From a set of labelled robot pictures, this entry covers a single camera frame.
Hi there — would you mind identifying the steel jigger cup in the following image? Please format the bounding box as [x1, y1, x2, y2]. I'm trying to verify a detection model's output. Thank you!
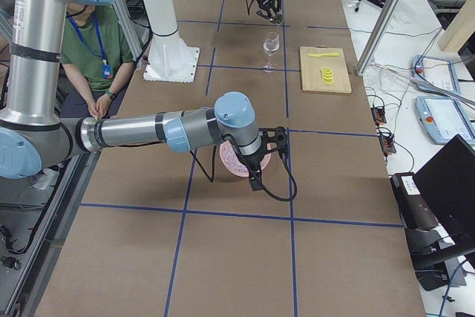
[274, 13, 284, 24]

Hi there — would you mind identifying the pink bowl with ice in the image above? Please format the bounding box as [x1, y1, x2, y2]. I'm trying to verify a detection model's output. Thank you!
[220, 141, 249, 177]

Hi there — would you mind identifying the clear wine glass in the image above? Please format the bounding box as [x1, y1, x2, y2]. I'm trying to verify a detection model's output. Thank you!
[263, 32, 280, 73]

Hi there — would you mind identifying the yellow plastic knife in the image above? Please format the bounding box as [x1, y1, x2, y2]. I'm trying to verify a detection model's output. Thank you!
[307, 52, 340, 58]

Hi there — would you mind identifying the bamboo cutting board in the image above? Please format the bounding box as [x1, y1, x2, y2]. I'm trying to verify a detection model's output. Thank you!
[299, 46, 352, 94]

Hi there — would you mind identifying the black box device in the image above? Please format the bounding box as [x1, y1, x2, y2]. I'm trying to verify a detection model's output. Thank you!
[390, 172, 438, 231]

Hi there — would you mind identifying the person in green shirt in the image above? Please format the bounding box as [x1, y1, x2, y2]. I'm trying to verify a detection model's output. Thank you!
[61, 2, 136, 120]

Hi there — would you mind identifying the far teach pendant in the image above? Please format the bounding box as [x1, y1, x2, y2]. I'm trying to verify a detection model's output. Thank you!
[411, 55, 460, 94]

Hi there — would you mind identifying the teach pendant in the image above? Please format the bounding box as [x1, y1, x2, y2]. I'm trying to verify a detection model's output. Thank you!
[411, 55, 460, 94]
[415, 96, 474, 145]

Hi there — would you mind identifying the near teach pendant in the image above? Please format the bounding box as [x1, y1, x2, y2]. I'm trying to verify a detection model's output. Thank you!
[415, 96, 474, 145]

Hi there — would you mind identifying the black laptop monitor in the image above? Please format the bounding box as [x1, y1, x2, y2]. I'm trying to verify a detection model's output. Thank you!
[413, 134, 475, 243]

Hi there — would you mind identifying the metal rod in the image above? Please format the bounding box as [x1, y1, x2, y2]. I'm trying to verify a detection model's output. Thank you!
[374, 64, 475, 106]

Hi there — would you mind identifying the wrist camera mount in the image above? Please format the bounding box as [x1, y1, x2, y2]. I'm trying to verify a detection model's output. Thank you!
[258, 126, 289, 160]

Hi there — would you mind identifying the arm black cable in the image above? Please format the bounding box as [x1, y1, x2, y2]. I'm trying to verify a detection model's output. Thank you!
[189, 134, 298, 201]

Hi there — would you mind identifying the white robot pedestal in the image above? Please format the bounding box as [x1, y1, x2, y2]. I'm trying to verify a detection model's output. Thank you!
[143, 0, 200, 83]

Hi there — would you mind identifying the aluminium frame post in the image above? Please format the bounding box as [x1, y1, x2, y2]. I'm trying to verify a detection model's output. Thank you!
[356, 0, 400, 76]

